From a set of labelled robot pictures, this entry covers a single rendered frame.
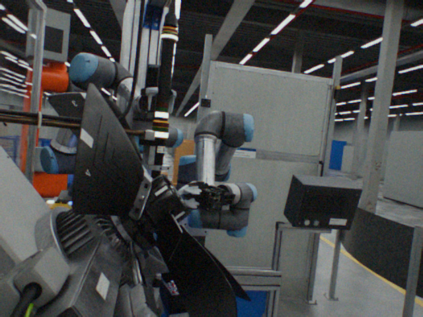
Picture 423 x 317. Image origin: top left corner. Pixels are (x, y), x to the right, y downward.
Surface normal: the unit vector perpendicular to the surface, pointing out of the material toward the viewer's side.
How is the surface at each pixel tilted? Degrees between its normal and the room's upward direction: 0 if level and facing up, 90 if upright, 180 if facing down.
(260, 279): 90
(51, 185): 90
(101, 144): 78
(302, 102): 90
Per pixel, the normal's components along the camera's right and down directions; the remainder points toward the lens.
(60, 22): 0.58, 0.11
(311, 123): 0.18, 0.07
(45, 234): -0.28, -0.56
